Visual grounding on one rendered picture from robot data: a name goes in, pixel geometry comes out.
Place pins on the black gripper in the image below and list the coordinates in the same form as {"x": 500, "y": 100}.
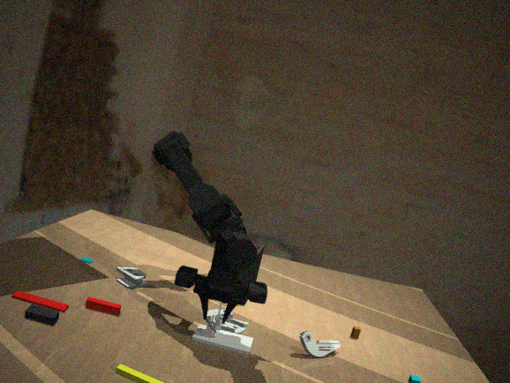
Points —
{"x": 256, "y": 292}

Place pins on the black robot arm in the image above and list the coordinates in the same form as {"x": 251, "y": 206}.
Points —
{"x": 212, "y": 213}

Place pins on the yellow flat bar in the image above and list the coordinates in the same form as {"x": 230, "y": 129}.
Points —
{"x": 134, "y": 375}

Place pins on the small teal block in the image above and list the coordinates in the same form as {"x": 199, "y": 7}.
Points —
{"x": 414, "y": 379}

